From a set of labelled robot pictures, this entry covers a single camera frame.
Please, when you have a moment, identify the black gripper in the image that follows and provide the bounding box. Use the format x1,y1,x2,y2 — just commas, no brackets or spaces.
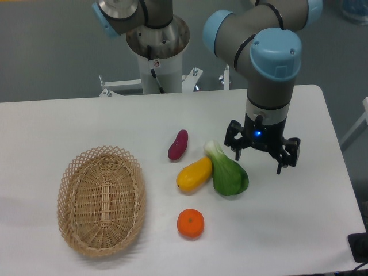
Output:
224,109,301,175

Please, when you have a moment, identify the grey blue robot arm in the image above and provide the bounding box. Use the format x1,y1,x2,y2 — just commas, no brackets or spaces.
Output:
92,1,323,169

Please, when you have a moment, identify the green bok choy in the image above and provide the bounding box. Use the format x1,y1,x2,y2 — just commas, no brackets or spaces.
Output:
204,140,249,196

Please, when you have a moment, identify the yellow mango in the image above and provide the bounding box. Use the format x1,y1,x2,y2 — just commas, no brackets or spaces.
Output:
176,156,212,192

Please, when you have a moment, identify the purple sweet potato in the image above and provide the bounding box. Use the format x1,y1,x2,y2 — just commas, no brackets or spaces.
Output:
168,129,189,161

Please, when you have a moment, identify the orange fruit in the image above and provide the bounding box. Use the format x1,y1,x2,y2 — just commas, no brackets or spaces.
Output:
177,209,205,239

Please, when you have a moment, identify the black device at table edge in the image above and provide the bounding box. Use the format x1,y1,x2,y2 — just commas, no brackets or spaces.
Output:
347,232,367,263

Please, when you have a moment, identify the blue object top right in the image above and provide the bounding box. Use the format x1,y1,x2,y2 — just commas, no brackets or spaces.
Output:
339,0,367,26

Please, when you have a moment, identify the woven wicker basket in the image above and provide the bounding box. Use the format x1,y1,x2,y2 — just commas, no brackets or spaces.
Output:
57,145,146,258

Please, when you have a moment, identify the white frame at right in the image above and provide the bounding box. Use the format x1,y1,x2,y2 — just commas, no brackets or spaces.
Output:
339,97,367,152

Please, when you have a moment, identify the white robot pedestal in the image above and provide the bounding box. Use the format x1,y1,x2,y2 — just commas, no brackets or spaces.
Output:
98,48,232,98

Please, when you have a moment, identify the black cable on pedestal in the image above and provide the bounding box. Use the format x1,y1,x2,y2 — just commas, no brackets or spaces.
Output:
147,45,167,94

